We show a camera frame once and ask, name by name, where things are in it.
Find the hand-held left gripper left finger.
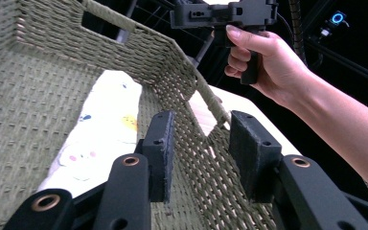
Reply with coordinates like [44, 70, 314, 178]
[141, 109, 176, 204]

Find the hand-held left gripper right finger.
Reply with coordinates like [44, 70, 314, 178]
[228, 109, 283, 204]

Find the white printed cloth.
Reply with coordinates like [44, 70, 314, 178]
[36, 69, 144, 199]

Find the green woven basket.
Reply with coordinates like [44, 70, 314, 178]
[0, 0, 279, 230]

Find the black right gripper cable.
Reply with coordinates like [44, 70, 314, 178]
[287, 0, 309, 65]

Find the camera with blue ring light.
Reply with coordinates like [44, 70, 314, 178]
[319, 10, 350, 38]

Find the black metal frame bar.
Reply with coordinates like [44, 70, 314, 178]
[306, 37, 368, 90]

